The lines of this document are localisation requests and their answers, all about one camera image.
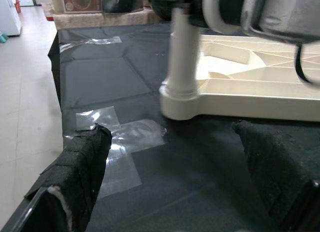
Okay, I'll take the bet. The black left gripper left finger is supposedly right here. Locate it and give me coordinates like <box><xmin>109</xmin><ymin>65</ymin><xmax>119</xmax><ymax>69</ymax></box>
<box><xmin>7</xmin><ymin>123</ymin><xmax>113</xmax><ymax>232</ymax></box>

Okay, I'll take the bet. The white plastic table leg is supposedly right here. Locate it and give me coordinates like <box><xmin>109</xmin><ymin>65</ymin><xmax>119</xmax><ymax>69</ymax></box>
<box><xmin>164</xmin><ymin>8</ymin><xmax>201</xmax><ymax>98</ymax></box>

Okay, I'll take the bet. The clear tape patch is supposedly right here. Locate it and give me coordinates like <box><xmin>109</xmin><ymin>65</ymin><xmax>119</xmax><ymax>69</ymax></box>
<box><xmin>63</xmin><ymin>105</ymin><xmax>168</xmax><ymax>201</ymax></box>

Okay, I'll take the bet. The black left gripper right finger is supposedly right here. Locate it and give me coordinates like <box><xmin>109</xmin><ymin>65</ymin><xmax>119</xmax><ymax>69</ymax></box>
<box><xmin>232</xmin><ymin>120</ymin><xmax>320</xmax><ymax>232</ymax></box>

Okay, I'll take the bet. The beige cloth covered bench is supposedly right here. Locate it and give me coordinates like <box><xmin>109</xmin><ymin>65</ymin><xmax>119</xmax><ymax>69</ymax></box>
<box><xmin>46</xmin><ymin>9</ymin><xmax>162</xmax><ymax>31</ymax></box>

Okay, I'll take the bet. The clear tape strip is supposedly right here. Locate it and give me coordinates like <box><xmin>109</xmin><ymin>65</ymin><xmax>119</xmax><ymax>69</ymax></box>
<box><xmin>59</xmin><ymin>36</ymin><xmax>123</xmax><ymax>53</ymax></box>

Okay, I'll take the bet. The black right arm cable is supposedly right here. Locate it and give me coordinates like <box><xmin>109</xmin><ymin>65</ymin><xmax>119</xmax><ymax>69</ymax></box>
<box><xmin>294</xmin><ymin>43</ymin><xmax>316</xmax><ymax>85</ymax></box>

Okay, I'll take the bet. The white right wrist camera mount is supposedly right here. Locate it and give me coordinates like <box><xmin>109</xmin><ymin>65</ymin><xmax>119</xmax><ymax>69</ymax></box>
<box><xmin>202</xmin><ymin>0</ymin><xmax>242</xmax><ymax>35</ymax></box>

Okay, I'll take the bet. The black bag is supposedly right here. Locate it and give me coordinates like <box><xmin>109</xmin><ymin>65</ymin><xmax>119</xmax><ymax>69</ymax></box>
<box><xmin>102</xmin><ymin>0</ymin><xmax>145</xmax><ymax>15</ymax></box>

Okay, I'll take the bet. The white plastic table top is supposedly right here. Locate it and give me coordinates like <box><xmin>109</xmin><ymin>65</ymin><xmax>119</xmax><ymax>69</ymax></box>
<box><xmin>158</xmin><ymin>33</ymin><xmax>320</xmax><ymax>123</ymax></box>

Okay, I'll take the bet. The black tablecloth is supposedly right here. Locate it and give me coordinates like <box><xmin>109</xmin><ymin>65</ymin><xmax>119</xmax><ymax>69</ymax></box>
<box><xmin>47</xmin><ymin>23</ymin><xmax>320</xmax><ymax>232</ymax></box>

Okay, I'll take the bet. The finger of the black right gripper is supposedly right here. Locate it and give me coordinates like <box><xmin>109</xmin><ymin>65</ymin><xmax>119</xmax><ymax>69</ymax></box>
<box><xmin>149</xmin><ymin>0</ymin><xmax>191</xmax><ymax>20</ymax></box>

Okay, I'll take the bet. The white appliance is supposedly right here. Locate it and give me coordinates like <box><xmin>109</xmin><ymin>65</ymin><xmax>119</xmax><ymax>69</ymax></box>
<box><xmin>0</xmin><ymin>0</ymin><xmax>23</xmax><ymax>38</ymax></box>

